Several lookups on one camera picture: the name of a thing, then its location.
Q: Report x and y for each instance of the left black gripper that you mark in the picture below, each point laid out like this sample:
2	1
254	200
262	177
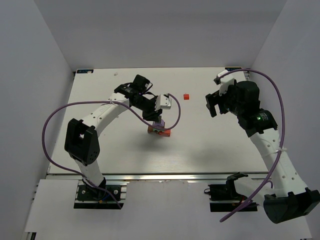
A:
152	113

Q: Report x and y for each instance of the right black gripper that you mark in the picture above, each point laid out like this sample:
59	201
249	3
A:
216	102

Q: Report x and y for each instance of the purple cube block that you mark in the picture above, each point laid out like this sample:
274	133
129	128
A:
159	124

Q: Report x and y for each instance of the green notched block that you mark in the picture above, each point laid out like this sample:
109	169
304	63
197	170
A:
158	130

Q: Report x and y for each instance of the red rectangular block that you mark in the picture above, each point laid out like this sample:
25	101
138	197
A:
167	133

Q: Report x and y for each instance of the red half-round block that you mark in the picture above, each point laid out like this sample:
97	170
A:
186	97

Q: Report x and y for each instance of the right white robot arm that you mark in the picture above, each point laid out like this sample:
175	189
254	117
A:
290	197

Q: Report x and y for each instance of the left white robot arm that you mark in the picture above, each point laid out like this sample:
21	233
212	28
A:
82	136

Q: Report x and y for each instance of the brown block with picture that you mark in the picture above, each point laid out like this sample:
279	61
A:
150	130

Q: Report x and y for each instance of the right blue label sticker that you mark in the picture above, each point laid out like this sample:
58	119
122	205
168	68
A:
229	69

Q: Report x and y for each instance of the blue label sticker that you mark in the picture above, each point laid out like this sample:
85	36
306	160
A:
229	69
84	71

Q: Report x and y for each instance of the left blue label sticker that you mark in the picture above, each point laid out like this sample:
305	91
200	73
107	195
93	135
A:
84	71

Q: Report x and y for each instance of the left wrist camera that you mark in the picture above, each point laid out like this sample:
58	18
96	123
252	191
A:
163	102

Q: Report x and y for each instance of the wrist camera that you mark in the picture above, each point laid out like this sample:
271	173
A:
224	81
163	102

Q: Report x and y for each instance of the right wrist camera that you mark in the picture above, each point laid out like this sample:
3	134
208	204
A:
224	81

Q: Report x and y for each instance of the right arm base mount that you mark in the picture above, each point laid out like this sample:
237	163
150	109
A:
224	197

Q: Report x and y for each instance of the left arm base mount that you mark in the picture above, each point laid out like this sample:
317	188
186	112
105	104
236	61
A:
88	198

